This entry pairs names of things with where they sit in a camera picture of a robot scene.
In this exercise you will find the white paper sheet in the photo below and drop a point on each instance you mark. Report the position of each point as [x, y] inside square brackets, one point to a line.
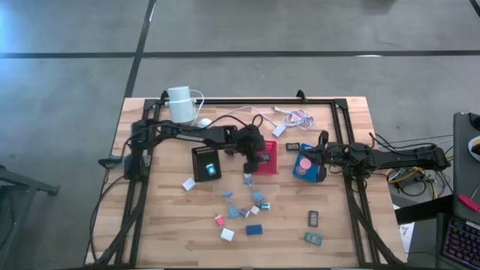
[407, 232]

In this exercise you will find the white round puck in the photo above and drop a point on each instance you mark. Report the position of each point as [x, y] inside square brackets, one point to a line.
[205, 122]

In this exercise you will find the blue plastic basket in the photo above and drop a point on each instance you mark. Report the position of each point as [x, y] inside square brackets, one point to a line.
[313, 177]

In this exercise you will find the dark purple digital clock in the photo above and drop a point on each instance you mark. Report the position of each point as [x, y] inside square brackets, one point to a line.
[313, 218]
[265, 158]

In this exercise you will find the teal striped wall charger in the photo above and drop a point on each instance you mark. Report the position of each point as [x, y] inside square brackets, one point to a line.
[265, 206]

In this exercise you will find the backlit computer keyboard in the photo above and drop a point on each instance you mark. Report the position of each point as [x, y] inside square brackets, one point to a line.
[463, 243]

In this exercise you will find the black plastic basket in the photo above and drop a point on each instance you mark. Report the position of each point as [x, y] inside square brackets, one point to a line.
[200, 174]

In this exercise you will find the red plastic basket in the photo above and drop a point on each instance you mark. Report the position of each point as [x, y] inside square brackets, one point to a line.
[272, 167]

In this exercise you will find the black frame clamp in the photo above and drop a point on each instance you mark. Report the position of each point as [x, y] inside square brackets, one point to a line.
[164, 96]
[301, 96]

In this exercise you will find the grey metal bench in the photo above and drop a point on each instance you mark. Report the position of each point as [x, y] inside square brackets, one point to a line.
[22, 183]

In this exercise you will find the white and yellow mouse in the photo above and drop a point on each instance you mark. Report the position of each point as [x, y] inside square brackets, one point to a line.
[475, 148]

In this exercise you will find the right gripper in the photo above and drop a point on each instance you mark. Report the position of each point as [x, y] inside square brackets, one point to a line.
[332, 155]

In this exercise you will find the blue five-minute hourglass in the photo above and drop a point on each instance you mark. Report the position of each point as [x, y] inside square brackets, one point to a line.
[258, 196]

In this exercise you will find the large white wall charger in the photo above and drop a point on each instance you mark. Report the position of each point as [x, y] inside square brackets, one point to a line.
[227, 234]

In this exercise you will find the black flat panel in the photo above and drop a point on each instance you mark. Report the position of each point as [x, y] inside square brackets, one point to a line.
[423, 210]

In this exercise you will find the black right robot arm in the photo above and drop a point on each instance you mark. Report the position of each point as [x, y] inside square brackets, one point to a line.
[412, 157]

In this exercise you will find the white black-faced wall charger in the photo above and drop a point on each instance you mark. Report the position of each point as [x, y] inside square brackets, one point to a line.
[255, 210]

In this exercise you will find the grey side desk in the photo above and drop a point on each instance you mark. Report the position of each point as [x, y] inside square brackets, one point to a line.
[463, 168]

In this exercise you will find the pink and white wall charger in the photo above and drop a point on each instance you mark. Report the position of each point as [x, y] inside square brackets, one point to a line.
[219, 220]

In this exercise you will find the purple and white wall charger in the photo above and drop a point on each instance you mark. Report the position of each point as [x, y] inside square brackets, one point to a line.
[244, 212]

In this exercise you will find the white power adapter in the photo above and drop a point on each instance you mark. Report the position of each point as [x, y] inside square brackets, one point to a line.
[279, 131]

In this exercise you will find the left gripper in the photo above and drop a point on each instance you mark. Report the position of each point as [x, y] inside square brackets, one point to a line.
[251, 142]

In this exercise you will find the teal USB wall charger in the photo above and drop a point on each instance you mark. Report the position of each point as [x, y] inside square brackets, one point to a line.
[210, 169]

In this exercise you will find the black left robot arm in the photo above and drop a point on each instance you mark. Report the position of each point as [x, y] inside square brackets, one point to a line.
[195, 135]

